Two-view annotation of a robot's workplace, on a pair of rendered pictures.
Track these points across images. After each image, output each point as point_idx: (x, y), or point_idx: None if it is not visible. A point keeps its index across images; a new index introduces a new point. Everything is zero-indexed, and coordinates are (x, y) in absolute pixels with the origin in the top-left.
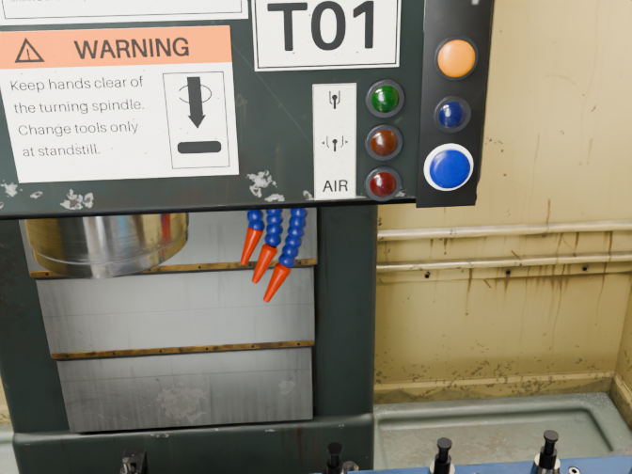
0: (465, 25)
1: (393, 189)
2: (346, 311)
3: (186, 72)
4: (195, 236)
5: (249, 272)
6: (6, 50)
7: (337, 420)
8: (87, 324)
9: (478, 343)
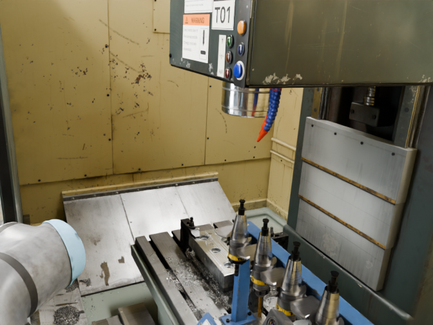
0: (245, 15)
1: (228, 75)
2: (412, 245)
3: (203, 28)
4: (352, 166)
5: (368, 194)
6: (184, 19)
7: (390, 304)
8: (311, 187)
9: None
